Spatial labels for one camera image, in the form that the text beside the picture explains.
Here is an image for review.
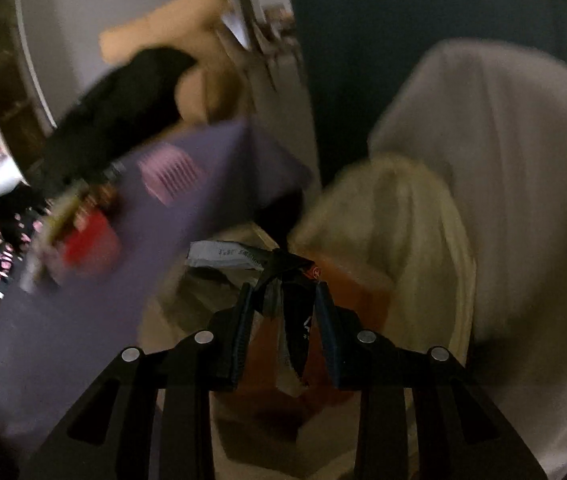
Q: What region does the dark blue cabinet cloth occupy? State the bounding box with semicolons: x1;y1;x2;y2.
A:
291;0;567;186

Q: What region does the black cushion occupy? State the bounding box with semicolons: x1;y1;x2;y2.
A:
30;47;196;188

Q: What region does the white sofa cover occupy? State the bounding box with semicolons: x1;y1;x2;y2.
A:
369;39;567;479

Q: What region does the dark snack wrapper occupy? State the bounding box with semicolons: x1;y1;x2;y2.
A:
255;248;321;382

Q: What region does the yellow tan pillow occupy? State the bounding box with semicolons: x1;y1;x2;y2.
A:
99;0;254;129

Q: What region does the pink plastic basket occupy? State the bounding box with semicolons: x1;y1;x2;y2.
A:
138;143;205;206

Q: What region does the red gold candy wrapper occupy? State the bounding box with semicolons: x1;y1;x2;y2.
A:
18;181;122;294

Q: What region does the beige trash bag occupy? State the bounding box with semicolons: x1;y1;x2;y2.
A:
139;154;477;479

